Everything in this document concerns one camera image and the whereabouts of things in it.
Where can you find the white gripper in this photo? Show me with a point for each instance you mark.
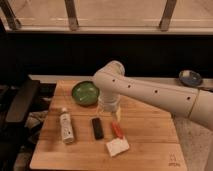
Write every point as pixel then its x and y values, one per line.
pixel 112 107

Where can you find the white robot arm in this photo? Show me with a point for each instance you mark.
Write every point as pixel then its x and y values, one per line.
pixel 191 103

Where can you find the black rectangular block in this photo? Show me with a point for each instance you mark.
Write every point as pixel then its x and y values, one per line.
pixel 97 128

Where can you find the white folded cloth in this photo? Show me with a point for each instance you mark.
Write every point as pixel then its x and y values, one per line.
pixel 117 146

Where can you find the green bowl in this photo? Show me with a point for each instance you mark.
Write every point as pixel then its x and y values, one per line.
pixel 85 93

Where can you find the white squeeze bottle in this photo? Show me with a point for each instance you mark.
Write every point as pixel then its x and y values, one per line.
pixel 67 134

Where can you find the blue grey bowl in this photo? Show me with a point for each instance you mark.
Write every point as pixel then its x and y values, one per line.
pixel 190 78

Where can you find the black office chair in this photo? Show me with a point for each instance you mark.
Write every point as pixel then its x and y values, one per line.
pixel 16 106

